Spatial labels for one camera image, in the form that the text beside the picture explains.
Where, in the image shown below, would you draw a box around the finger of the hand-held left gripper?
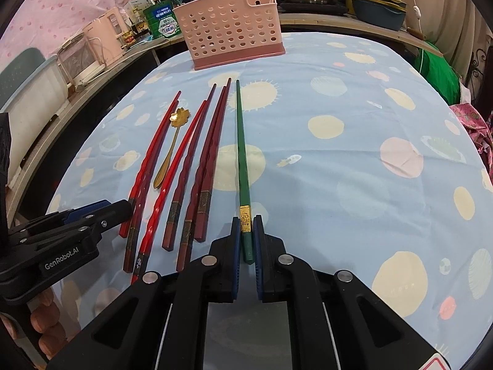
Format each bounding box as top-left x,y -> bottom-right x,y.
46,199 -> 134,229
7,221 -> 108,253

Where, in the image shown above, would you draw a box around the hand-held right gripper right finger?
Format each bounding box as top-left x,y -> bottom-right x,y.
253,216 -> 455,370

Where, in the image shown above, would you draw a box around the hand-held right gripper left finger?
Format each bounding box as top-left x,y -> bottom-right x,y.
46,218 -> 242,370

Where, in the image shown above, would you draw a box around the dark red chopstick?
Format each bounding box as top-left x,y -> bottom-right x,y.
162,84 -> 217,250
175,87 -> 227,273
194,78 -> 232,244

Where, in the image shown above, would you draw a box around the green chopstick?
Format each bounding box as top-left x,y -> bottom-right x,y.
234,80 -> 256,265

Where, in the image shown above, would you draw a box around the gold flower spoon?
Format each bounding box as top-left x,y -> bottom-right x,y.
153,108 -> 192,190

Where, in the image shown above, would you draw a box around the pink perforated utensil basket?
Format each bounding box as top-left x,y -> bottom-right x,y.
172,0 -> 287,71

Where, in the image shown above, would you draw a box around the person's left hand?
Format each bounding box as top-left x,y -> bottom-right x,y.
0,287 -> 79,363

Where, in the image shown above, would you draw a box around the blue planet print tablecloth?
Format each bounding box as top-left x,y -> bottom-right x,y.
45,31 -> 493,370

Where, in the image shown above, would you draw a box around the white plastic bin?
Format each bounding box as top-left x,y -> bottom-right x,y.
0,48 -> 70,180

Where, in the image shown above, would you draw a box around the dark sauce bottles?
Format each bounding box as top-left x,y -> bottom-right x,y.
122,8 -> 152,45

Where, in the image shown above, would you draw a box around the pink kitchen appliance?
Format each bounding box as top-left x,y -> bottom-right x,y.
83,7 -> 128,64

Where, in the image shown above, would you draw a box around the green printed box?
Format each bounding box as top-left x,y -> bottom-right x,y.
146,2 -> 180,40

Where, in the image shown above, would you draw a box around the pink dotted curtain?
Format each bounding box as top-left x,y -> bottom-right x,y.
0,0 -> 158,70

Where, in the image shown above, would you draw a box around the pink patterned cloth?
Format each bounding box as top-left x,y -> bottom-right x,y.
450,102 -> 493,193

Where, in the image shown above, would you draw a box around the green cloth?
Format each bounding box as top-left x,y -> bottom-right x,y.
415,39 -> 463,105

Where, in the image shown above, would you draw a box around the white cord with switch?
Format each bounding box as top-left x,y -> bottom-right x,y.
402,0 -> 424,31

